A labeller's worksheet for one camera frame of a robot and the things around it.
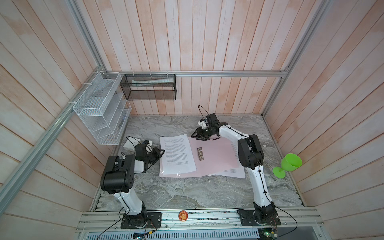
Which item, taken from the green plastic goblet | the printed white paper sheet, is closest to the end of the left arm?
the printed white paper sheet

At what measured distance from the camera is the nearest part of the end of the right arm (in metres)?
0.83

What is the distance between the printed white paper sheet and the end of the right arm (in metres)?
0.11

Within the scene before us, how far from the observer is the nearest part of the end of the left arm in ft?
2.56

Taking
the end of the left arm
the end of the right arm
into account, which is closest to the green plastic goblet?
the end of the right arm

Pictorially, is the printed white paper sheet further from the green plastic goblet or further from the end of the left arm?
the green plastic goblet

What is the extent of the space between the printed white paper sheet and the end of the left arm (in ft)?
0.18

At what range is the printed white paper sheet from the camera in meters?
0.93
